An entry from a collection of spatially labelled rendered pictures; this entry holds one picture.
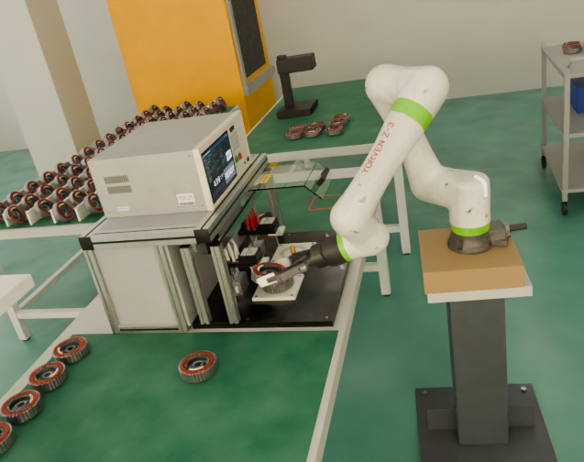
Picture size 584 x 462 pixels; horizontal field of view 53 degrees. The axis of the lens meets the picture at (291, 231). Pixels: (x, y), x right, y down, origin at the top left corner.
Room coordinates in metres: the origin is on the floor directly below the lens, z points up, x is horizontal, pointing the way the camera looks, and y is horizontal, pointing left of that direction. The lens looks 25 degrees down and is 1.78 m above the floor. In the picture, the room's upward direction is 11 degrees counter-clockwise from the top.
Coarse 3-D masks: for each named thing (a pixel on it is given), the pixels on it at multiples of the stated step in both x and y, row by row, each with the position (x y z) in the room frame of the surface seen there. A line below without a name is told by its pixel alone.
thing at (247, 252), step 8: (248, 248) 1.81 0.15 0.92; (256, 248) 1.80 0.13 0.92; (240, 256) 1.77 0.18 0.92; (248, 256) 1.75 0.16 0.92; (256, 256) 1.75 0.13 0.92; (232, 264) 1.77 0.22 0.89; (240, 264) 1.76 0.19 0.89; (248, 264) 1.75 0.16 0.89; (256, 264) 1.75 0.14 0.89; (232, 272) 1.78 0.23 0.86
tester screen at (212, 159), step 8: (224, 136) 1.94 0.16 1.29; (216, 144) 1.87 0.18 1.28; (224, 144) 1.92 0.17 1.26; (208, 152) 1.79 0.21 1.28; (216, 152) 1.85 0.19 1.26; (224, 152) 1.91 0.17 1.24; (208, 160) 1.78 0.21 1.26; (216, 160) 1.84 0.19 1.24; (208, 168) 1.76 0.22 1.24; (216, 168) 1.82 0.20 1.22; (224, 168) 1.88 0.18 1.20; (208, 176) 1.75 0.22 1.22; (216, 176) 1.81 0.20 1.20; (224, 176) 1.86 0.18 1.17
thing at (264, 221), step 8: (248, 224) 2.07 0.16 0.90; (264, 224) 1.99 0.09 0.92; (272, 224) 1.98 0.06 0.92; (240, 232) 2.02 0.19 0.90; (248, 232) 2.01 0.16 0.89; (256, 232) 2.00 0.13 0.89; (264, 232) 1.99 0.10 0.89; (272, 232) 1.98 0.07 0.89; (280, 232) 1.98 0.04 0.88; (256, 240) 2.05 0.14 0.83
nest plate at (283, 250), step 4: (280, 244) 2.09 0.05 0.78; (284, 244) 2.08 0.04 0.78; (288, 244) 2.07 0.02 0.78; (292, 244) 2.06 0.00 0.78; (296, 244) 2.06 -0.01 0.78; (300, 244) 2.05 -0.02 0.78; (304, 244) 2.04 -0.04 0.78; (308, 244) 2.04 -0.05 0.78; (312, 244) 2.03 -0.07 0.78; (280, 248) 2.05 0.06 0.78; (284, 248) 2.04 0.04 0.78; (288, 248) 2.03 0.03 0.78; (296, 248) 2.02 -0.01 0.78; (300, 248) 2.01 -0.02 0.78; (304, 248) 2.00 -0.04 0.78; (308, 248) 2.00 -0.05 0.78; (276, 252) 2.02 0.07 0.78; (280, 252) 2.01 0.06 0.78; (284, 252) 2.01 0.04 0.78; (288, 252) 2.00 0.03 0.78; (276, 256) 1.99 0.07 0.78; (280, 256) 1.98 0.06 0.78; (284, 256) 1.98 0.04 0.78; (288, 256) 1.97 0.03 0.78; (272, 260) 1.96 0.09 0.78
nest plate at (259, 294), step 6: (294, 276) 1.81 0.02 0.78; (300, 276) 1.80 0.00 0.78; (294, 282) 1.76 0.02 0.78; (300, 282) 1.76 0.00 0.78; (258, 288) 1.77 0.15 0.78; (294, 288) 1.73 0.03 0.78; (258, 294) 1.73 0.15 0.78; (264, 294) 1.72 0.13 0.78; (270, 294) 1.71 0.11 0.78; (276, 294) 1.71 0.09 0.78; (282, 294) 1.70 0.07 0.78; (288, 294) 1.69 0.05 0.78; (294, 294) 1.68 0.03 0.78; (252, 300) 1.71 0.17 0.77; (258, 300) 1.71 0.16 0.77; (264, 300) 1.70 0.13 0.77; (270, 300) 1.70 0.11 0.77; (276, 300) 1.69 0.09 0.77; (282, 300) 1.68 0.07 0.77
